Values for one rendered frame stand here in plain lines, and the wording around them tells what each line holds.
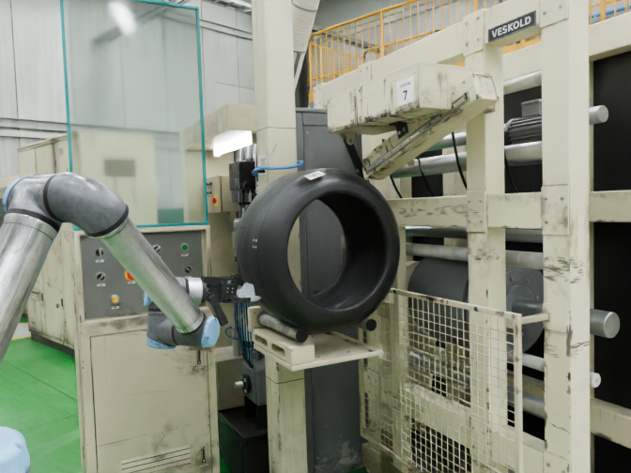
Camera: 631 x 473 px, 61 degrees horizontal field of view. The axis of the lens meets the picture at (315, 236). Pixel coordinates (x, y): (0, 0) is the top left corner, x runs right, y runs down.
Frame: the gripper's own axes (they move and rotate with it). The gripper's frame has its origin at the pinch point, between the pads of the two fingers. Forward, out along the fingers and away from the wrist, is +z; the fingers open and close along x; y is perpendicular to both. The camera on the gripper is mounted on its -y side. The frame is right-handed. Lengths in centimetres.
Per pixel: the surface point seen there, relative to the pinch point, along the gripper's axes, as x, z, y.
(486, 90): -44, 54, 73
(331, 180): -11.7, 18.9, 42.2
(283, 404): 28, 26, -47
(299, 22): 57, 33, 122
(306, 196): -12.0, 9.7, 35.8
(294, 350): -9.0, 11.1, -15.7
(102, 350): 61, -41, -30
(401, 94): -25, 35, 72
